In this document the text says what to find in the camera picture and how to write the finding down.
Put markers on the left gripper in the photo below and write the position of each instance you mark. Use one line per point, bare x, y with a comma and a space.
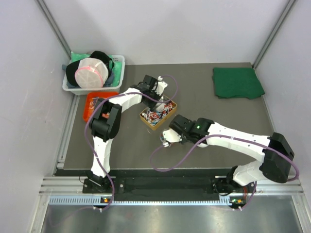
151, 105

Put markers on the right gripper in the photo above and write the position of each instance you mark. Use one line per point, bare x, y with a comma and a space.
183, 140

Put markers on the tan candy box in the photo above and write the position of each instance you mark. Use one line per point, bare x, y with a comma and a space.
156, 117

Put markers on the white round lid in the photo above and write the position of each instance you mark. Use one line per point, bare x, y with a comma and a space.
202, 145

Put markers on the clear plastic cup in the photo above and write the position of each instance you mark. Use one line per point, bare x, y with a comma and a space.
161, 138

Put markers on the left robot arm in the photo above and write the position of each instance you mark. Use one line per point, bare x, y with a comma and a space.
105, 121

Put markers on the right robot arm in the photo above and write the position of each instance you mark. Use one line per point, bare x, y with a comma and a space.
272, 154

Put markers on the green patterned cloth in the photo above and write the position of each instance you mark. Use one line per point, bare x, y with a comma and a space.
94, 70

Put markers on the orange candy tray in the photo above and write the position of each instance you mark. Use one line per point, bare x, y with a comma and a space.
91, 100

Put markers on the dark green folded cloth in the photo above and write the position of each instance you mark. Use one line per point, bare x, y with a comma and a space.
236, 82

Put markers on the white mesh laundry bag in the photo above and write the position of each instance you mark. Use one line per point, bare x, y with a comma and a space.
91, 73

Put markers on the white plastic basket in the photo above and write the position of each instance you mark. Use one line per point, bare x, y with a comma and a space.
82, 91

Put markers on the black cap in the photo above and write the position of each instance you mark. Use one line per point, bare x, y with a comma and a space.
77, 57

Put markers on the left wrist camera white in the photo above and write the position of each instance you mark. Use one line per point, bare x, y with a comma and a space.
161, 85

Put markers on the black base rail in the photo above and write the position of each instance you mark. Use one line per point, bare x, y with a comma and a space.
182, 184

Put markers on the white cable duct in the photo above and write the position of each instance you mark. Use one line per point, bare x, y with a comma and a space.
103, 201

